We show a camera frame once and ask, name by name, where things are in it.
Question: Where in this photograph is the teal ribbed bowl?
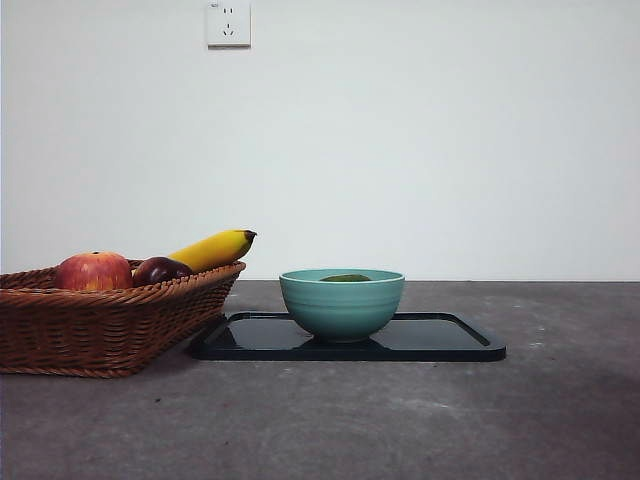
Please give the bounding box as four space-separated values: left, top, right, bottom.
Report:
278 268 407 345

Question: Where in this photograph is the yellow banana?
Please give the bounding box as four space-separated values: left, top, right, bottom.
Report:
167 228 258 274

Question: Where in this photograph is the black rectangular tray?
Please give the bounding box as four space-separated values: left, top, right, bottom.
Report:
188 310 508 363

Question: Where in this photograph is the dark purple plum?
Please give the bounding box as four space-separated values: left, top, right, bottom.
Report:
131 256 194 288

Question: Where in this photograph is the red apple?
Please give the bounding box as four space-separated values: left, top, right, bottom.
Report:
54 250 134 293

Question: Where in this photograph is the brown wicker basket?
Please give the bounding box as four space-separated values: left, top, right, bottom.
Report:
0 258 248 379

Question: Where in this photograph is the white wall power socket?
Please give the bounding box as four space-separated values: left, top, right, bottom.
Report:
206 0 252 50

